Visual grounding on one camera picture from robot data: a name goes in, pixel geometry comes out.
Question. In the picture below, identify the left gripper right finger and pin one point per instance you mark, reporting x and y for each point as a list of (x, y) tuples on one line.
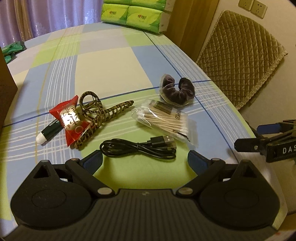
[(207, 170)]

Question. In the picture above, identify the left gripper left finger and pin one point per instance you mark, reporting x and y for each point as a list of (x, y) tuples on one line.
[(83, 170)]

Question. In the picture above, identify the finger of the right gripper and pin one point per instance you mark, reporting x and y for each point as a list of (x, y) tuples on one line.
[(269, 129), (249, 144)]

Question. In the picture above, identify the dark green small tube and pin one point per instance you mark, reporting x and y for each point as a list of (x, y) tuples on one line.
[(49, 132)]

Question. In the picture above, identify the red candy packet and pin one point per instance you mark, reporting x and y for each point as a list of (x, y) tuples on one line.
[(70, 120)]

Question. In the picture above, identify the leopard hair claw clip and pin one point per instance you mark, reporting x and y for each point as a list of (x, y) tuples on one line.
[(92, 109)]

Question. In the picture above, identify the cotton swab packet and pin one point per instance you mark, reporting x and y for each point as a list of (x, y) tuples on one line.
[(168, 119)]

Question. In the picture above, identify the dark velvet scrunchie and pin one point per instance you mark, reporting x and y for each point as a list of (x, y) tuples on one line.
[(177, 97)]

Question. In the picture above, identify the quilted chair cushion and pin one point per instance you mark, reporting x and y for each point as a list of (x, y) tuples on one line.
[(241, 57)]

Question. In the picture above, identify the checkered tablecloth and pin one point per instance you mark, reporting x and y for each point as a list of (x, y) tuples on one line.
[(118, 64)]

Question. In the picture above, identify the brown cardboard storage box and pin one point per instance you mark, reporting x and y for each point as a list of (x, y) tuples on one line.
[(8, 89)]

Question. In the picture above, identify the green wet wipe packets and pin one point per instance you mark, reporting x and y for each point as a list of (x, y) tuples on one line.
[(11, 50)]

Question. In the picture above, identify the green tissue pack stack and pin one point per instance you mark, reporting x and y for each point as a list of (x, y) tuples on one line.
[(151, 16)]

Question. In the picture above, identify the purple curtain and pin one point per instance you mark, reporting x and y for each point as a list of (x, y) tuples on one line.
[(23, 20)]

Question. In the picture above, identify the wall power socket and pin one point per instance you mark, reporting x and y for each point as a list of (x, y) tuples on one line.
[(255, 7)]

